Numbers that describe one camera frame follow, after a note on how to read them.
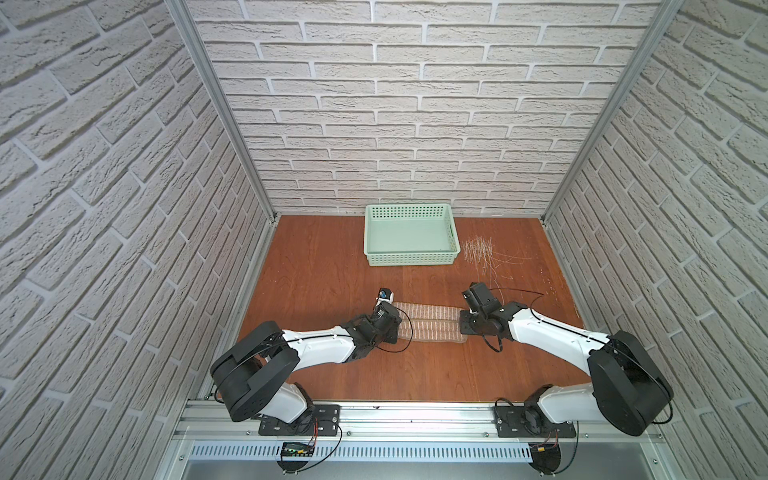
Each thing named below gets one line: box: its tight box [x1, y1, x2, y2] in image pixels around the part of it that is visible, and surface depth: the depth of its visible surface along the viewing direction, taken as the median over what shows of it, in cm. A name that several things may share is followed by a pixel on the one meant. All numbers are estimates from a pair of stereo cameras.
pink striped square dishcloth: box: [393, 302, 468, 343], surface depth 92 cm
